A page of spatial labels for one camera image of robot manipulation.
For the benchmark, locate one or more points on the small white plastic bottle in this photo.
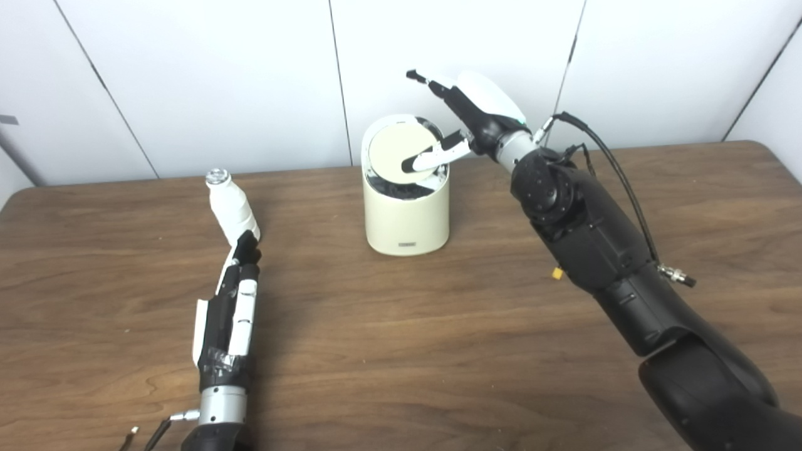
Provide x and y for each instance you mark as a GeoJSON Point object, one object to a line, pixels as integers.
{"type": "Point", "coordinates": [232, 207]}

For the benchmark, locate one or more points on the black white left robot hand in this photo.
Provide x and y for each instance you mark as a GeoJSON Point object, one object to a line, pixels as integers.
{"type": "Point", "coordinates": [219, 326]}

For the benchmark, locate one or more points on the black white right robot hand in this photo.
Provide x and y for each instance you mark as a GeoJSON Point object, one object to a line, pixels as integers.
{"type": "Point", "coordinates": [485, 122]}

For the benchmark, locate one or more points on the cream-colored bin with round lid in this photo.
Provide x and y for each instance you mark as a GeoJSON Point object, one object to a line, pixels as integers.
{"type": "Point", "coordinates": [407, 219]}

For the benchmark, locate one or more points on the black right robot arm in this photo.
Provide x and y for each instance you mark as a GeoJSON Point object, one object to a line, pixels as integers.
{"type": "Point", "coordinates": [601, 244]}

